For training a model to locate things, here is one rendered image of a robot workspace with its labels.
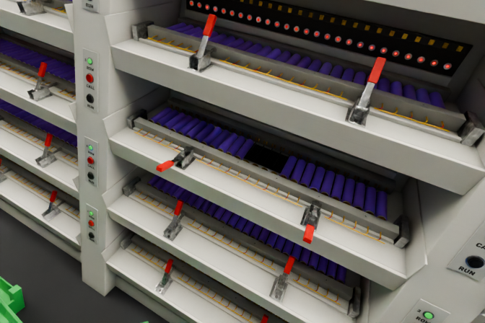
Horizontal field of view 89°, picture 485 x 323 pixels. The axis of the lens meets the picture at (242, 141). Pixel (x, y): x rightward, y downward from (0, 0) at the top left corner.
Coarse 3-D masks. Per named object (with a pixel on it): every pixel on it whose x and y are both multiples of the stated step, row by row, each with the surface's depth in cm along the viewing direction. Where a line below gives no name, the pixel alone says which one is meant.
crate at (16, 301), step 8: (0, 280) 69; (0, 288) 70; (8, 288) 68; (16, 288) 65; (0, 296) 69; (8, 296) 69; (16, 296) 65; (8, 304) 63; (16, 304) 65; (24, 304) 68; (16, 312) 66
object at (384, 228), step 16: (144, 128) 56; (160, 128) 55; (176, 144) 54; (192, 144) 52; (224, 160) 50; (240, 160) 50; (256, 176) 48; (272, 176) 47; (288, 192) 47; (304, 192) 45; (336, 208) 44; (352, 208) 44; (368, 224) 42; (384, 224) 42
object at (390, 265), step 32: (160, 96) 65; (128, 128) 57; (128, 160) 55; (160, 160) 51; (352, 160) 52; (192, 192) 51; (224, 192) 46; (256, 192) 47; (416, 192) 45; (288, 224) 43; (320, 224) 43; (416, 224) 41; (352, 256) 40; (384, 256) 40; (416, 256) 37
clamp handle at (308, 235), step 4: (312, 212) 42; (316, 212) 41; (312, 216) 42; (308, 220) 41; (312, 220) 41; (308, 224) 39; (312, 224) 40; (308, 228) 38; (312, 228) 38; (308, 232) 37; (312, 232) 37; (304, 236) 36; (308, 236) 36; (312, 236) 36; (304, 240) 36; (308, 240) 36; (312, 240) 36
